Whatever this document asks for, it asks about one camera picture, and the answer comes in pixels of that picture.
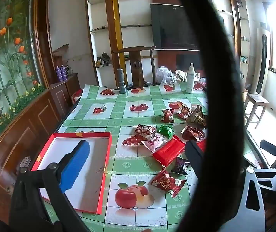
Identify white standing air conditioner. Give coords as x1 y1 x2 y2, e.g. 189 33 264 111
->
253 28 272 95

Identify glass corner shelves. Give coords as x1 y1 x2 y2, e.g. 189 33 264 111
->
237 0 251 66

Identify metal wall socket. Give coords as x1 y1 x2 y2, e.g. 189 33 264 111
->
19 157 31 168

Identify red cardboard box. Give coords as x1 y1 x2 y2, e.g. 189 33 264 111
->
31 132 112 215

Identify torn cardboard piece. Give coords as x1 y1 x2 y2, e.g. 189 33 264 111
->
52 43 70 57

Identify dark clutter on shelf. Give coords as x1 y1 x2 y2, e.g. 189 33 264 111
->
96 52 111 67

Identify wooden television cabinet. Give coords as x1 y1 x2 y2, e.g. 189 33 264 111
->
150 0 241 83

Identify dark wooden chair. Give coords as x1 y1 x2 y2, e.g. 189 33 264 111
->
112 45 157 89

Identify black flat television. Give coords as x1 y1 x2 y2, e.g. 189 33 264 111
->
150 3 201 51

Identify small red snack packet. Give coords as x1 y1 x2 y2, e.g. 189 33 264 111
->
177 106 193 120
161 109 174 122

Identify flower wall mural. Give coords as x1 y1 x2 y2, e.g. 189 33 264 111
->
0 0 47 151

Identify red white patterned snack packet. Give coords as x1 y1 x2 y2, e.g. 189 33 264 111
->
135 124 156 137

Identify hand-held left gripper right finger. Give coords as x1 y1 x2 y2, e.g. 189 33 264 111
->
185 141 266 232

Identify yellow pole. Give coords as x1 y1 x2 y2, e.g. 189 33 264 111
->
111 0 128 85

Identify white jug with red handle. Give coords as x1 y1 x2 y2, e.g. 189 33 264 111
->
71 89 83 104

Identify pink white snack packet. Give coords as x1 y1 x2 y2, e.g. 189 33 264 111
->
141 133 168 153

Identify red long snack packet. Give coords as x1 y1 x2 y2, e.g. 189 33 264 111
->
152 135 185 167
196 139 207 151

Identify brown gold snack packet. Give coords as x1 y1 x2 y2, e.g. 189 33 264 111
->
186 105 208 127

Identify white plastic bag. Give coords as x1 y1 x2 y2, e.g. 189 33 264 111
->
155 66 177 85

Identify red flower print snack packet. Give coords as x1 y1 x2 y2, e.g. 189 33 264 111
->
151 169 186 197

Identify white wall shelves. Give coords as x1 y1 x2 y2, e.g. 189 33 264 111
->
87 0 120 88

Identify green snack packet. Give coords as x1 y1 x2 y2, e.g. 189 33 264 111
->
158 124 173 138

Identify printed paper bag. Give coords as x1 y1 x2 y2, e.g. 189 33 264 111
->
175 70 189 83

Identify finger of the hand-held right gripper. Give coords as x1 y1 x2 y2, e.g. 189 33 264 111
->
253 167 276 191
260 139 276 160

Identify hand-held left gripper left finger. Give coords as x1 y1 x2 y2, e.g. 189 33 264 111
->
9 140 91 232

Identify thick black cable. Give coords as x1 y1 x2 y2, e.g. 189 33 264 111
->
183 0 248 232

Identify dark purple snack packet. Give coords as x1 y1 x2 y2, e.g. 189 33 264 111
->
170 157 191 175

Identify low wooden cabinet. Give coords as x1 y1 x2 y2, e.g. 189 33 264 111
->
50 74 81 120

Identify white spray bottle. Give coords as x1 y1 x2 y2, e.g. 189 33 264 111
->
186 63 196 94

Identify wooden stool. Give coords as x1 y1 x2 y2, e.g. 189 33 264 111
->
244 93 269 129

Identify dark red glossy snack packet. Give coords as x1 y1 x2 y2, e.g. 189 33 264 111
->
181 126 205 142

